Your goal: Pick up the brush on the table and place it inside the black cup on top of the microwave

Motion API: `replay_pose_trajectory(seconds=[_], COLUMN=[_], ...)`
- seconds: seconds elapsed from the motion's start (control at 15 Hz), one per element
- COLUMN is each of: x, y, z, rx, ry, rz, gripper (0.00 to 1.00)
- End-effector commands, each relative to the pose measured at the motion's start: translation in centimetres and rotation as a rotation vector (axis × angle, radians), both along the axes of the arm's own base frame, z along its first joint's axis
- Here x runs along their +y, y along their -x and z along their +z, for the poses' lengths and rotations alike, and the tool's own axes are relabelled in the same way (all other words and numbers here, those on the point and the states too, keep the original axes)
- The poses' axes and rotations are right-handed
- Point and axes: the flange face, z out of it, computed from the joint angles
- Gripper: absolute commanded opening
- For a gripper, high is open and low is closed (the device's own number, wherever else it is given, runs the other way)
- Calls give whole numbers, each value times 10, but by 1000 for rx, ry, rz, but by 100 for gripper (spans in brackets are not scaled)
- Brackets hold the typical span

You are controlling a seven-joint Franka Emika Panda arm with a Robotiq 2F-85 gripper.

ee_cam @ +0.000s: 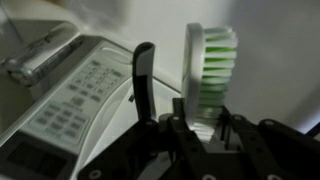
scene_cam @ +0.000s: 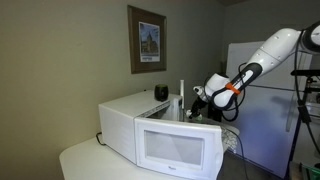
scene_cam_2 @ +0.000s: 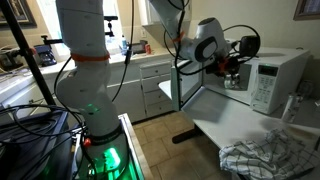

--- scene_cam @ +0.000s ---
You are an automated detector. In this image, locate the white microwave door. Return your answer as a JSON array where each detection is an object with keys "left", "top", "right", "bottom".
[{"left": 133, "top": 116, "right": 224, "bottom": 180}]

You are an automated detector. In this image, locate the wood framed building picture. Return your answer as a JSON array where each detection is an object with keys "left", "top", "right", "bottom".
[{"left": 127, "top": 4, "right": 168, "bottom": 75}]

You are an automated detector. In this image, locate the thin white upright rod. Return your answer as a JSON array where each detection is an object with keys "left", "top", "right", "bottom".
[{"left": 179, "top": 79, "right": 185, "bottom": 111}]

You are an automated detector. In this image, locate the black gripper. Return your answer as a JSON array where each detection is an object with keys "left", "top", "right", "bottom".
[{"left": 188, "top": 96, "right": 208, "bottom": 119}]

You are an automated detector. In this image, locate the white board panel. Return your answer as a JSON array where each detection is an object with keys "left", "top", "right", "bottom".
[{"left": 221, "top": 41, "right": 316, "bottom": 179}]

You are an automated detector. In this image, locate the thin black table cable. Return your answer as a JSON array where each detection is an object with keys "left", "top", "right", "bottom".
[{"left": 229, "top": 128, "right": 250, "bottom": 180}]

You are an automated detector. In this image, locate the long hanging black cable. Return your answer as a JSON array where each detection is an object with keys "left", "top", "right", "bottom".
[{"left": 293, "top": 29, "right": 320, "bottom": 158}]

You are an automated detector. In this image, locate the black microwave power cord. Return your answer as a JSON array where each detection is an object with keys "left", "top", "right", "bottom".
[{"left": 95, "top": 131, "right": 106, "bottom": 146}]

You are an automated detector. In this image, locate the black camera stand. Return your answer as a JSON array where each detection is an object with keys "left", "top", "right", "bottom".
[{"left": 284, "top": 68, "right": 320, "bottom": 180}]

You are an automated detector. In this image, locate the black cup with handle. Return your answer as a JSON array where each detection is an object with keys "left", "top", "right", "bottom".
[{"left": 154, "top": 83, "right": 170, "bottom": 102}]

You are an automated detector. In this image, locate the white checked dish cloth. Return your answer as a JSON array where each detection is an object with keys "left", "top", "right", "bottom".
[{"left": 219, "top": 126, "right": 239, "bottom": 154}]

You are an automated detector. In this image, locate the white microwave oven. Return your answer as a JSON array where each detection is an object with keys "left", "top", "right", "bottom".
[{"left": 98, "top": 89, "right": 184, "bottom": 164}]

